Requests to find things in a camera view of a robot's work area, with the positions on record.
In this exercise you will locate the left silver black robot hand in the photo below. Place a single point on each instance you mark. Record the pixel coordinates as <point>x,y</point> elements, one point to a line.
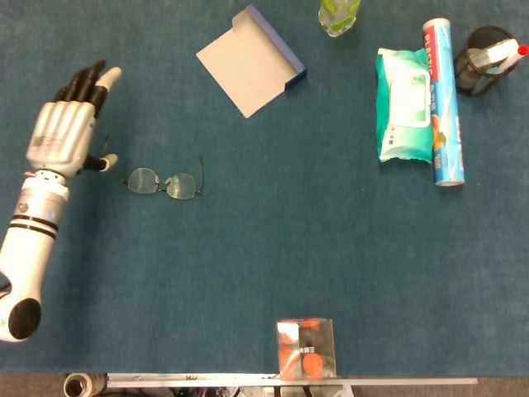
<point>58,132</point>

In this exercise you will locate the black wire-frame eyeglasses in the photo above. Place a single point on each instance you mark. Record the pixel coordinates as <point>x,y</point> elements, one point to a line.
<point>140,180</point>

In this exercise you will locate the open blue white cardboard box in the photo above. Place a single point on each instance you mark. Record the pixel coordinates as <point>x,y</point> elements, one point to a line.
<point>248,70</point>

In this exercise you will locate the blue felt table cloth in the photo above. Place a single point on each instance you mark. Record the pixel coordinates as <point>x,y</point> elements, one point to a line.
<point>289,227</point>

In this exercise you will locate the clear bottle with green label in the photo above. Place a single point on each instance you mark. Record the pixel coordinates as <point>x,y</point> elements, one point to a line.
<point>336,20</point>

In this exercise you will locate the clear box with red contents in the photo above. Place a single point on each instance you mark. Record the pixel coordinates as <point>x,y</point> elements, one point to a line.
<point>306,351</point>

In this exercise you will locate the green wet wipes pack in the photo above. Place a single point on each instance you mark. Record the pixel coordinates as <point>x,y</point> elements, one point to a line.
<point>403,103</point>

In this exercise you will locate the blue plastic wrap roll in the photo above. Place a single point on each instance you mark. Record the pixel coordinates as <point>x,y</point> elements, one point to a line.
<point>448,136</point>

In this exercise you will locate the black mesh pen holder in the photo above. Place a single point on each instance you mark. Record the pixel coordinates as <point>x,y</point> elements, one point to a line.
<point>467,78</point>

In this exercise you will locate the white bottle with red cap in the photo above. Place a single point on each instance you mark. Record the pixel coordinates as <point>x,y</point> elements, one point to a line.
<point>502,54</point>

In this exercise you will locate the silver metal table rail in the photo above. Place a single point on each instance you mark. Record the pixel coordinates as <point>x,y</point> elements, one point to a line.
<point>372,380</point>

